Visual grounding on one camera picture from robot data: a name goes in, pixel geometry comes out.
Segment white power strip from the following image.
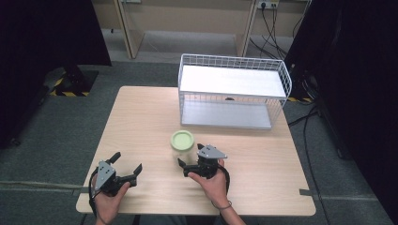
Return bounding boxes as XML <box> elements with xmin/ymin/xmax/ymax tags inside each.
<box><xmin>256</xmin><ymin>0</ymin><xmax>280</xmax><ymax>9</ymax></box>

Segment black stand base striped tape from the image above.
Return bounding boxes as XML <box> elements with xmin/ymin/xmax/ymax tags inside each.
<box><xmin>42</xmin><ymin>65</ymin><xmax>100</xmax><ymax>98</ymax></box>

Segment person's left hand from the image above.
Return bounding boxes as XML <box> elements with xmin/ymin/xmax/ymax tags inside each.
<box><xmin>93</xmin><ymin>181</ymin><xmax>131</xmax><ymax>225</ymax></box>

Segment person's legs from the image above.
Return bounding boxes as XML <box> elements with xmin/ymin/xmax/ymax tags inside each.
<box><xmin>132</xmin><ymin>214</ymin><xmax>261</xmax><ymax>225</ymax></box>

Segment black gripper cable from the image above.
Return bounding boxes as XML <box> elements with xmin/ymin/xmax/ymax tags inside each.
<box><xmin>87</xmin><ymin>168</ymin><xmax>100</xmax><ymax>219</ymax></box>
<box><xmin>218</xmin><ymin>163</ymin><xmax>232</xmax><ymax>195</ymax></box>

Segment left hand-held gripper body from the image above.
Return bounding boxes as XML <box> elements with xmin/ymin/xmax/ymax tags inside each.
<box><xmin>93</xmin><ymin>159</ymin><xmax>139</xmax><ymax>198</ymax></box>

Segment white wire shelf rack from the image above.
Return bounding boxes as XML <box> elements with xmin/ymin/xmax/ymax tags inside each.
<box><xmin>176</xmin><ymin>52</ymin><xmax>293</xmax><ymax>131</ymax></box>

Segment thin wristband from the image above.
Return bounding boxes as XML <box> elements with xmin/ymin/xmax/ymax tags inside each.
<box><xmin>210</xmin><ymin>200</ymin><xmax>233</xmax><ymax>211</ymax></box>

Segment light wooden desk frame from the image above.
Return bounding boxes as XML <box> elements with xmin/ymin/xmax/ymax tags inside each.
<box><xmin>91</xmin><ymin>0</ymin><xmax>314</xmax><ymax>60</ymax></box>

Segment black cables from power strip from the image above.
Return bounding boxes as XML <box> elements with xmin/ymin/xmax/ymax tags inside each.
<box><xmin>249</xmin><ymin>5</ymin><xmax>306</xmax><ymax>60</ymax></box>

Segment person's right hand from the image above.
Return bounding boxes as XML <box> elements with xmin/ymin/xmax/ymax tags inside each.
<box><xmin>187</xmin><ymin>158</ymin><xmax>232</xmax><ymax>210</ymax></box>

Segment black curtain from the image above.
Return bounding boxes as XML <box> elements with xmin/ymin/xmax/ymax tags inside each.
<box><xmin>0</xmin><ymin>0</ymin><xmax>113</xmax><ymax>150</ymax></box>
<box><xmin>283</xmin><ymin>0</ymin><xmax>398</xmax><ymax>225</ymax></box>

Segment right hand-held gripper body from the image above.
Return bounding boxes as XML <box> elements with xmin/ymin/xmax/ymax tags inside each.
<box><xmin>183</xmin><ymin>143</ymin><xmax>228</xmax><ymax>180</ymax></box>

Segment green round cup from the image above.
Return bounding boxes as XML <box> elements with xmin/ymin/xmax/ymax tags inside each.
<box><xmin>170</xmin><ymin>129</ymin><xmax>196</xmax><ymax>166</ymax></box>

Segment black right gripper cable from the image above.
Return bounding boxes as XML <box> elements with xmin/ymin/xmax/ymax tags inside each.
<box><xmin>218</xmin><ymin>163</ymin><xmax>232</xmax><ymax>195</ymax></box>

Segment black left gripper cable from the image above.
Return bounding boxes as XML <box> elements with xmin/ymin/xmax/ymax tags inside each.
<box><xmin>87</xmin><ymin>168</ymin><xmax>100</xmax><ymax>219</ymax></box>

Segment black floor cable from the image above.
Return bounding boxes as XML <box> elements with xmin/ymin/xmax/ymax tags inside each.
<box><xmin>286</xmin><ymin>97</ymin><xmax>332</xmax><ymax>225</ymax></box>

